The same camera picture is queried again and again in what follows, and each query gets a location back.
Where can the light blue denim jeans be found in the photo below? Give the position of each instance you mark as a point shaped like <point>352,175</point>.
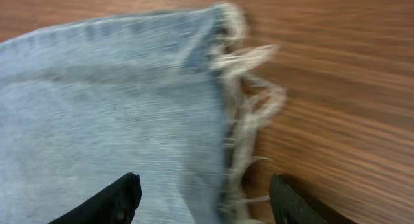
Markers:
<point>169,96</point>

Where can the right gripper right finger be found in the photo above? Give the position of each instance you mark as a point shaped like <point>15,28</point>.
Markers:
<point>292,205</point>

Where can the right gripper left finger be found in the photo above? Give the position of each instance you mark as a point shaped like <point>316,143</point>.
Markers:
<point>115,204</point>

